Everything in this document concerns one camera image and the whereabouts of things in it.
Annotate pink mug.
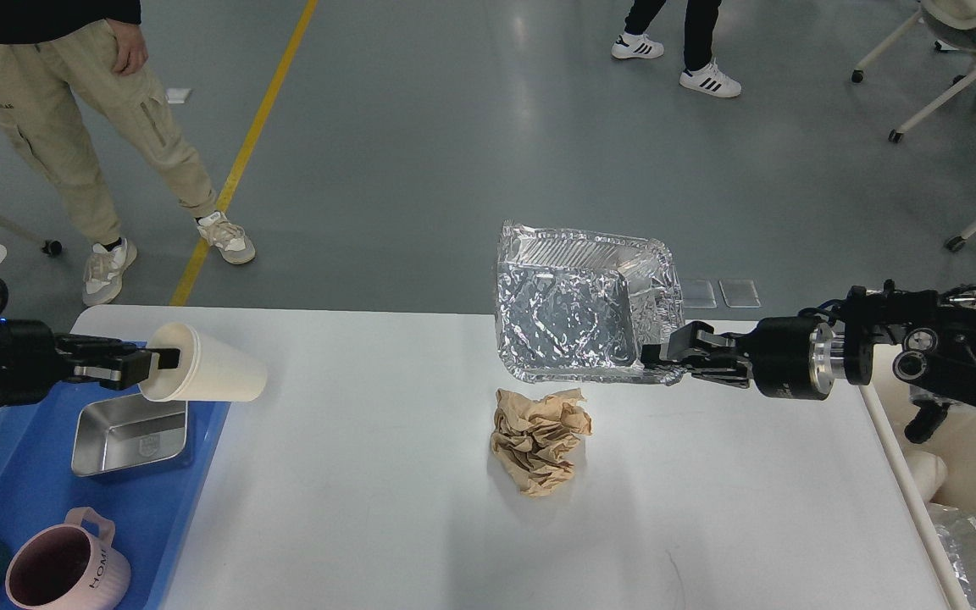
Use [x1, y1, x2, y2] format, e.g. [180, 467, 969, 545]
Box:
[5, 507, 132, 609]

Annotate foil tray inside bin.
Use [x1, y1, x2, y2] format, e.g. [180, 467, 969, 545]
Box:
[927, 503, 976, 609]

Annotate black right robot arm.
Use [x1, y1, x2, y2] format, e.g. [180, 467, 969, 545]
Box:
[640, 281, 976, 444]

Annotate cream plastic bin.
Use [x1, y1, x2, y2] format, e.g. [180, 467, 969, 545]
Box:
[857, 329, 976, 610]

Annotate clear floor plate right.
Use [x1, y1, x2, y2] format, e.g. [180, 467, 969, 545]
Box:
[718, 279, 763, 308]

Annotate person in beige trousers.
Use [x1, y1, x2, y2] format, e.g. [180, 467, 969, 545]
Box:
[0, 1, 257, 306]

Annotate metal rectangular tin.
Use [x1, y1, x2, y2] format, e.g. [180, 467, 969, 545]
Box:
[70, 394, 193, 482]

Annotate person in black trousers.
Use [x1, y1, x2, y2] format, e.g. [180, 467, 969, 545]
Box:
[611, 1, 742, 99]

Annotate clear floor plate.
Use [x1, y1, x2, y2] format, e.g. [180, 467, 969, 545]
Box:
[680, 279, 719, 309]
[718, 279, 763, 308]

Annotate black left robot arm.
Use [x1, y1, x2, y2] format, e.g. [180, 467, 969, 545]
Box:
[0, 278, 186, 407]

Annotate cream paper cup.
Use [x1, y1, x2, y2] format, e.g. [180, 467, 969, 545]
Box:
[139, 323, 268, 402]

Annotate crumpled brown paper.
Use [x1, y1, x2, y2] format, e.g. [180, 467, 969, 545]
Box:
[489, 387, 592, 497]

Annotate aluminium foil tray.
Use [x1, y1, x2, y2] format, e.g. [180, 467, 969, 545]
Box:
[495, 221, 685, 385]

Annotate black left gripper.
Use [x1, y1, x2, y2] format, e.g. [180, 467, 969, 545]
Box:
[0, 318, 181, 407]

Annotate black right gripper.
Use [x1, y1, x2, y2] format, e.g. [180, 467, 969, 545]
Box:
[642, 317, 835, 401]

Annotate clear floor plate left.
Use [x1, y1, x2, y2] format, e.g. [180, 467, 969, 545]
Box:
[680, 279, 719, 309]

